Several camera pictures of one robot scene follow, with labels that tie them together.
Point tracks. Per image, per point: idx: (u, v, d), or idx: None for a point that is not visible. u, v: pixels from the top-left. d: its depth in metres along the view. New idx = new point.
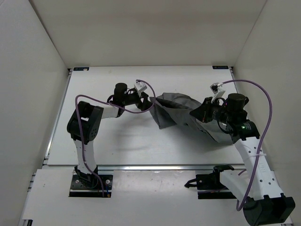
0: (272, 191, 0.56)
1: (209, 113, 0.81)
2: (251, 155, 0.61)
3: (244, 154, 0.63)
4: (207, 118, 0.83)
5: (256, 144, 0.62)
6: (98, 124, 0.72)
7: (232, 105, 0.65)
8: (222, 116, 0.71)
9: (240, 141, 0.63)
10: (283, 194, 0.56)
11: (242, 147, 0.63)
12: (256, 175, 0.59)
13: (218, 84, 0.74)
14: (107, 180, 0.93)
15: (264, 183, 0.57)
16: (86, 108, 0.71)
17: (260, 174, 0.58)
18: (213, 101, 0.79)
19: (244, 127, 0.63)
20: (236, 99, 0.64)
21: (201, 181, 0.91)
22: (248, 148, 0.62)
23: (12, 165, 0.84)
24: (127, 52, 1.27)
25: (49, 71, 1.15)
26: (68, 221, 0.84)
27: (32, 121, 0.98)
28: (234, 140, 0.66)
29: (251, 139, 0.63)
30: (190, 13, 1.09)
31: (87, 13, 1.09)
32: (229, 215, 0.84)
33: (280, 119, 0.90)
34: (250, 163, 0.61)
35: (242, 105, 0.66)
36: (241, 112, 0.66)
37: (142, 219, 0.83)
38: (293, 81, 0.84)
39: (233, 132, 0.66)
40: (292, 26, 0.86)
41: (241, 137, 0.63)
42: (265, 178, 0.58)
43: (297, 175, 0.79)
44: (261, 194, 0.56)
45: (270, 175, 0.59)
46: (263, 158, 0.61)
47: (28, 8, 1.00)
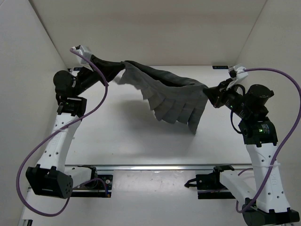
0: (279, 205, 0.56)
1: (223, 99, 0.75)
2: (264, 165, 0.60)
3: (256, 162, 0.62)
4: (220, 103, 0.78)
5: (271, 153, 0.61)
6: (64, 179, 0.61)
7: (253, 101, 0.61)
8: (238, 109, 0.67)
9: (254, 148, 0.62)
10: (289, 209, 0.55)
11: (256, 154, 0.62)
12: (265, 187, 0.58)
13: (238, 71, 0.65)
14: (107, 180, 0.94)
15: (272, 197, 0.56)
16: (38, 173, 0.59)
17: (270, 187, 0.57)
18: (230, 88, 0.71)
19: (261, 130, 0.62)
20: (258, 96, 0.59)
21: (201, 181, 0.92)
22: (262, 157, 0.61)
23: (12, 167, 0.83)
24: (127, 51, 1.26)
25: (49, 71, 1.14)
26: (69, 221, 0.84)
27: (32, 121, 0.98)
28: (247, 142, 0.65)
29: (267, 147, 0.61)
30: (191, 13, 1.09)
31: (87, 13, 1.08)
32: (229, 215, 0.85)
33: (280, 120, 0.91)
34: (261, 172, 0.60)
35: (264, 102, 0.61)
36: (262, 110, 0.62)
37: (143, 218, 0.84)
38: (293, 82, 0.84)
39: (247, 133, 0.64)
40: (292, 26, 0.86)
41: (256, 143, 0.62)
42: (274, 191, 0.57)
43: (297, 176, 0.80)
44: (266, 207, 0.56)
45: (280, 188, 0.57)
46: (276, 169, 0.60)
47: (27, 8, 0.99)
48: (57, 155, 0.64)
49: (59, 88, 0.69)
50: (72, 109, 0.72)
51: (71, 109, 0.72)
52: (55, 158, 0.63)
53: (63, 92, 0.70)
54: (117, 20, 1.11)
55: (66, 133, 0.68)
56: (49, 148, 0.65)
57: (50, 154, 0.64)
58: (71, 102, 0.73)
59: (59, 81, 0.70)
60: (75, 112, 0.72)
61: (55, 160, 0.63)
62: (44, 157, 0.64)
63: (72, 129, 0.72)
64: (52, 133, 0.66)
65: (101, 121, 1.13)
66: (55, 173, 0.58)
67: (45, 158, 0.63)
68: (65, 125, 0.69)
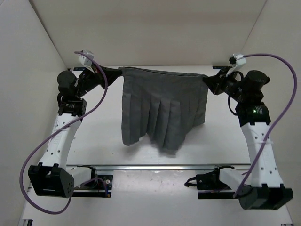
0: (271, 181, 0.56)
1: (222, 86, 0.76)
2: (257, 141, 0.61)
3: (250, 140, 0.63)
4: (219, 91, 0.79)
5: (264, 131, 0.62)
6: (67, 177, 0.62)
7: (249, 84, 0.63)
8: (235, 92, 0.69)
9: (248, 126, 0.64)
10: (282, 185, 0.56)
11: (249, 132, 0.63)
12: (258, 162, 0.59)
13: (237, 57, 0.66)
14: (107, 180, 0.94)
15: (265, 172, 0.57)
16: (41, 172, 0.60)
17: (263, 162, 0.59)
18: (229, 75, 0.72)
19: (255, 111, 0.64)
20: (255, 79, 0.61)
21: (201, 181, 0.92)
22: (255, 133, 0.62)
23: (12, 166, 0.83)
24: (127, 51, 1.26)
25: (49, 71, 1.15)
26: (69, 221, 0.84)
27: (32, 121, 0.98)
28: (242, 123, 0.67)
29: (260, 125, 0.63)
30: (191, 13, 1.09)
31: (87, 13, 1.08)
32: (229, 215, 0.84)
33: (280, 120, 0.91)
34: (254, 149, 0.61)
35: (260, 86, 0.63)
36: (257, 94, 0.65)
37: (143, 219, 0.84)
38: (293, 82, 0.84)
39: (242, 114, 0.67)
40: (292, 26, 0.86)
41: (250, 122, 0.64)
42: (267, 166, 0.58)
43: (297, 175, 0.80)
44: (259, 181, 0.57)
45: (273, 164, 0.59)
46: (269, 147, 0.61)
47: (28, 8, 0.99)
48: (59, 152, 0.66)
49: (62, 86, 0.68)
50: (72, 108, 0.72)
51: (71, 109, 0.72)
52: (57, 156, 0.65)
53: (65, 91, 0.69)
54: (117, 20, 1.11)
55: (67, 132, 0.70)
56: (51, 147, 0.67)
57: (52, 152, 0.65)
58: (72, 103, 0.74)
59: (63, 80, 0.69)
60: (75, 111, 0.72)
61: (57, 157, 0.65)
62: (46, 155, 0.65)
63: (73, 128, 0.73)
64: (53, 133, 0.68)
65: (101, 121, 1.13)
66: (57, 170, 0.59)
67: (47, 156, 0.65)
68: (66, 125, 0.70)
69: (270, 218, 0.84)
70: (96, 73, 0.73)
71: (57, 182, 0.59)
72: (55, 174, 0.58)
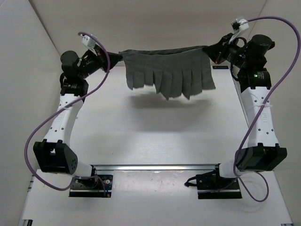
0: (267, 140, 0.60)
1: (224, 54, 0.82)
2: (257, 104, 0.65)
3: (250, 104, 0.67)
4: (221, 59, 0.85)
5: (264, 95, 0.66)
6: (70, 154, 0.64)
7: (253, 50, 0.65)
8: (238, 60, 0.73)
9: (249, 90, 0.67)
10: (277, 144, 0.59)
11: (249, 96, 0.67)
12: (256, 124, 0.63)
13: (241, 23, 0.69)
14: (107, 180, 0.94)
15: (261, 132, 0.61)
16: (44, 148, 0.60)
17: (260, 124, 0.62)
18: (232, 41, 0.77)
19: (256, 76, 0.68)
20: (258, 44, 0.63)
21: (201, 181, 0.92)
22: (255, 97, 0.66)
23: (12, 166, 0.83)
24: (127, 51, 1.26)
25: (49, 71, 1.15)
26: (69, 221, 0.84)
27: (32, 121, 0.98)
28: (243, 89, 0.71)
29: (260, 90, 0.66)
30: (190, 12, 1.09)
31: (87, 13, 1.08)
32: (229, 215, 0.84)
33: (280, 120, 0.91)
34: (253, 112, 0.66)
35: (263, 52, 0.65)
36: (260, 60, 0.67)
37: (144, 218, 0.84)
38: (293, 81, 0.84)
39: (243, 79, 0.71)
40: (292, 26, 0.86)
41: (250, 86, 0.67)
42: (264, 127, 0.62)
43: (297, 174, 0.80)
44: (256, 141, 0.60)
45: (270, 126, 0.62)
46: (267, 110, 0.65)
47: (28, 8, 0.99)
48: (62, 130, 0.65)
49: (65, 64, 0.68)
50: (74, 89, 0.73)
51: (74, 90, 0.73)
52: (61, 133, 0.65)
53: (66, 70, 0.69)
54: (117, 20, 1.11)
55: (69, 111, 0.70)
56: (54, 125, 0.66)
57: (56, 129, 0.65)
58: (75, 84, 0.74)
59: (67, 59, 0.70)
60: (77, 93, 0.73)
61: (61, 135, 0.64)
62: (50, 132, 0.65)
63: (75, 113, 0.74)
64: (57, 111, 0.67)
65: (101, 120, 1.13)
66: (62, 145, 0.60)
67: (51, 133, 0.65)
68: (68, 104, 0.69)
69: (270, 218, 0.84)
70: (98, 55, 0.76)
71: (61, 156, 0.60)
72: (60, 149, 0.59)
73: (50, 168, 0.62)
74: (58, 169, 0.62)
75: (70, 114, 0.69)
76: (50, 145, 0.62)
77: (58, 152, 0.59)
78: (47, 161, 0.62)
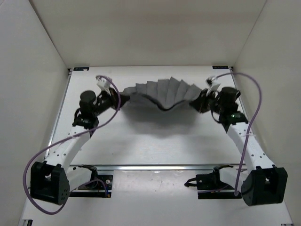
0: (264, 163, 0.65)
1: (204, 104, 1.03)
2: (241, 135, 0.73)
3: (236, 137, 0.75)
4: (203, 109, 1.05)
5: (245, 127, 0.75)
6: (65, 183, 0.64)
7: (225, 98, 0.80)
8: (216, 107, 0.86)
9: (232, 127, 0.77)
10: (274, 165, 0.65)
11: (234, 131, 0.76)
12: (248, 151, 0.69)
13: (212, 79, 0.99)
14: (107, 180, 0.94)
15: (255, 157, 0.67)
16: (43, 168, 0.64)
17: (252, 150, 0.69)
18: (209, 93, 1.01)
19: (233, 116, 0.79)
20: (228, 92, 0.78)
21: (201, 181, 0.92)
22: (238, 130, 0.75)
23: (12, 166, 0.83)
24: (127, 51, 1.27)
25: (49, 71, 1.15)
26: (69, 221, 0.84)
27: (32, 121, 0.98)
28: (226, 129, 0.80)
29: (241, 124, 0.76)
30: (191, 13, 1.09)
31: (87, 13, 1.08)
32: (229, 215, 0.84)
33: (280, 119, 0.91)
34: (241, 142, 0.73)
35: (233, 99, 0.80)
36: (232, 104, 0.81)
37: (144, 218, 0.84)
38: (293, 81, 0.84)
39: (225, 122, 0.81)
40: (292, 26, 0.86)
41: (232, 123, 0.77)
42: (257, 153, 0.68)
43: (297, 175, 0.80)
44: (254, 166, 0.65)
45: (260, 151, 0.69)
46: (252, 138, 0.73)
47: (28, 8, 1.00)
48: (64, 156, 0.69)
49: (83, 100, 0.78)
50: (85, 123, 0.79)
51: (85, 125, 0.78)
52: (62, 158, 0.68)
53: (84, 106, 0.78)
54: (117, 20, 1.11)
55: (75, 141, 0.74)
56: (58, 150, 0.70)
57: (59, 155, 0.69)
58: (87, 118, 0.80)
59: (84, 97, 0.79)
60: (88, 126, 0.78)
61: (61, 160, 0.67)
62: (52, 156, 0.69)
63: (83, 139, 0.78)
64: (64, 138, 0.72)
65: (101, 121, 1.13)
66: (58, 169, 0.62)
67: (53, 157, 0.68)
68: (76, 133, 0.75)
69: (270, 218, 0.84)
70: (110, 95, 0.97)
71: (55, 179, 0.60)
72: (55, 172, 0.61)
73: (39, 192, 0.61)
74: (46, 196, 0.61)
75: (75, 143, 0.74)
76: (49, 168, 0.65)
77: (52, 174, 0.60)
78: (40, 184, 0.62)
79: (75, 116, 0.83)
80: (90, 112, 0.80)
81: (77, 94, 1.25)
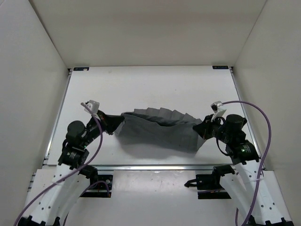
0: (273, 216, 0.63)
1: (209, 130, 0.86)
2: (252, 179, 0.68)
3: (245, 178, 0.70)
4: (208, 135, 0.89)
5: (256, 169, 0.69)
6: None
7: (231, 127, 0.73)
8: (221, 136, 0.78)
9: (241, 166, 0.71)
10: (283, 218, 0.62)
11: (243, 172, 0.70)
12: (258, 201, 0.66)
13: (218, 104, 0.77)
14: (107, 180, 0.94)
15: (265, 209, 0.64)
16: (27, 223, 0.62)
17: (262, 200, 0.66)
18: (213, 120, 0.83)
19: (243, 150, 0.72)
20: (234, 121, 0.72)
21: (201, 181, 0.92)
22: (249, 173, 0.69)
23: (12, 167, 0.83)
24: (127, 51, 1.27)
25: (49, 71, 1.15)
26: (69, 221, 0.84)
27: (32, 121, 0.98)
28: (234, 162, 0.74)
29: (251, 164, 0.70)
30: (191, 13, 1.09)
31: (87, 13, 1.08)
32: (229, 216, 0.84)
33: (280, 120, 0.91)
34: (251, 187, 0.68)
35: (240, 127, 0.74)
36: (239, 135, 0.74)
37: (144, 218, 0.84)
38: (293, 81, 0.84)
39: (233, 154, 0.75)
40: (292, 26, 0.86)
41: (241, 161, 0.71)
42: (266, 203, 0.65)
43: (297, 175, 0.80)
44: (263, 219, 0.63)
45: (271, 200, 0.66)
46: (262, 182, 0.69)
47: (27, 8, 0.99)
48: (48, 209, 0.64)
49: (69, 134, 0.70)
50: (72, 158, 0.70)
51: (70, 161, 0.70)
52: (47, 213, 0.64)
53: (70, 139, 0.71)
54: (117, 20, 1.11)
55: (60, 186, 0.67)
56: (43, 201, 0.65)
57: (43, 208, 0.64)
58: (74, 151, 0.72)
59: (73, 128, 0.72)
60: (73, 165, 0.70)
61: (45, 215, 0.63)
62: (37, 208, 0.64)
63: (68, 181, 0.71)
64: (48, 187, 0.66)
65: None
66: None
67: (37, 211, 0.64)
68: (61, 178, 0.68)
69: None
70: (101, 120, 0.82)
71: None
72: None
73: None
74: None
75: (60, 190, 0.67)
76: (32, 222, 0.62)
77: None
78: None
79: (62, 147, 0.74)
80: (77, 144, 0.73)
81: (77, 94, 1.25)
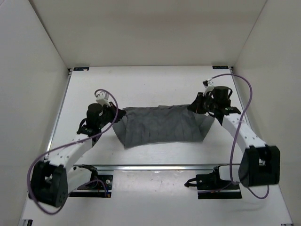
0: (257, 143, 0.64)
1: (201, 105, 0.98)
2: (235, 123, 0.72)
3: (230, 126, 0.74)
4: (200, 110, 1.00)
5: (238, 117, 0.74)
6: (64, 187, 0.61)
7: (217, 94, 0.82)
8: (211, 106, 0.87)
9: (225, 117, 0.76)
10: (267, 144, 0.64)
11: (227, 120, 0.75)
12: (241, 134, 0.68)
13: (208, 80, 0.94)
14: (107, 180, 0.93)
15: (248, 139, 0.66)
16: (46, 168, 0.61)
17: (245, 133, 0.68)
18: (205, 95, 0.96)
19: (227, 109, 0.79)
20: (220, 88, 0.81)
21: (201, 181, 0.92)
22: (232, 119, 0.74)
23: (12, 166, 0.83)
24: (127, 51, 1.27)
25: (49, 71, 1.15)
26: (69, 221, 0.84)
27: (32, 121, 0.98)
28: (220, 121, 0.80)
29: (234, 115, 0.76)
30: (191, 13, 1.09)
31: (87, 13, 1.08)
32: (229, 215, 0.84)
33: (280, 119, 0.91)
34: (234, 130, 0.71)
35: (225, 94, 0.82)
36: (225, 100, 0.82)
37: (144, 218, 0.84)
38: (293, 81, 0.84)
39: (218, 115, 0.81)
40: (291, 26, 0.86)
41: (225, 114, 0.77)
42: (249, 135, 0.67)
43: (297, 175, 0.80)
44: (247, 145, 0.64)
45: (253, 133, 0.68)
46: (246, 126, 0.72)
47: (28, 8, 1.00)
48: (67, 158, 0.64)
49: (90, 110, 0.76)
50: (89, 133, 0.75)
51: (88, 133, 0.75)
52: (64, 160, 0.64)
53: (91, 116, 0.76)
54: (117, 20, 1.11)
55: (79, 146, 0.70)
56: (61, 152, 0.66)
57: (61, 156, 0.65)
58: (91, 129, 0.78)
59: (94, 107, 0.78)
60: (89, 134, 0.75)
61: (65, 161, 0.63)
62: (55, 157, 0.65)
63: (85, 147, 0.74)
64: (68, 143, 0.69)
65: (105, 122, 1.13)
66: (60, 170, 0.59)
67: (55, 158, 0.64)
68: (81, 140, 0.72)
69: (270, 218, 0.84)
70: (111, 107, 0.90)
71: (57, 180, 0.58)
72: (58, 173, 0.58)
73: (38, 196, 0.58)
74: (45, 196, 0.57)
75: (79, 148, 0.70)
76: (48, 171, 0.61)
77: (55, 175, 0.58)
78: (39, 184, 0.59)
79: (79, 127, 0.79)
80: (95, 123, 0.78)
81: (77, 94, 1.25)
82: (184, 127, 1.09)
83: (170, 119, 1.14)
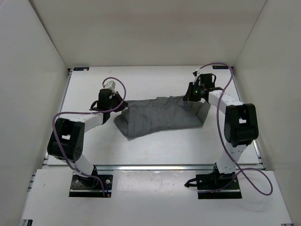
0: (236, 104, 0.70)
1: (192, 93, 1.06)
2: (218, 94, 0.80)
3: (215, 100, 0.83)
4: (192, 99, 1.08)
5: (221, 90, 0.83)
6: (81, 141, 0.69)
7: (203, 79, 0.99)
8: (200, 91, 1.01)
9: (210, 94, 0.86)
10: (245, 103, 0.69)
11: (212, 95, 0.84)
12: (222, 100, 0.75)
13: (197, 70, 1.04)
14: (107, 180, 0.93)
15: (229, 101, 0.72)
16: (66, 124, 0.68)
17: (225, 99, 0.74)
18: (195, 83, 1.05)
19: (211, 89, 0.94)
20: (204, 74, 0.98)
21: (201, 181, 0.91)
22: (216, 93, 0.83)
23: (12, 166, 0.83)
24: (127, 51, 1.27)
25: (49, 71, 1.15)
26: (69, 220, 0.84)
27: (32, 121, 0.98)
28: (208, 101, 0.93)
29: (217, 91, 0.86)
30: (190, 13, 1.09)
31: (86, 13, 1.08)
32: (229, 215, 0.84)
33: (280, 119, 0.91)
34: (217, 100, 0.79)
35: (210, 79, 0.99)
36: (209, 84, 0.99)
37: (144, 218, 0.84)
38: (293, 81, 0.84)
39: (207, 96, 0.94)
40: (291, 26, 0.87)
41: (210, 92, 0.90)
42: (229, 100, 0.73)
43: (296, 175, 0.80)
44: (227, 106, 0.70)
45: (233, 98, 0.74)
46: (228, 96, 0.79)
47: (28, 9, 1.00)
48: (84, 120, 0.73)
49: (101, 93, 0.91)
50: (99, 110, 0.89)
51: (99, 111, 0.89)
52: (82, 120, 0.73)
53: (102, 98, 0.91)
54: (117, 20, 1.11)
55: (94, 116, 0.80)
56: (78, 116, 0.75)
57: (79, 117, 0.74)
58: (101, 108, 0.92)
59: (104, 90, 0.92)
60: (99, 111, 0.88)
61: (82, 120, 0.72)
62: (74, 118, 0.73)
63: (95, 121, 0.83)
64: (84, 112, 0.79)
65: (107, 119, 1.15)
66: (80, 124, 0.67)
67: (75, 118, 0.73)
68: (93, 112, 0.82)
69: (270, 217, 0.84)
70: (116, 94, 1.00)
71: (77, 132, 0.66)
72: (78, 125, 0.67)
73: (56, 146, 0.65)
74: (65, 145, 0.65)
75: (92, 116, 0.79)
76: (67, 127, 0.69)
77: (76, 127, 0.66)
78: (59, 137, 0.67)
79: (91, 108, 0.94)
80: (105, 104, 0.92)
81: (77, 94, 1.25)
82: (183, 118, 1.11)
83: (170, 114, 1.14)
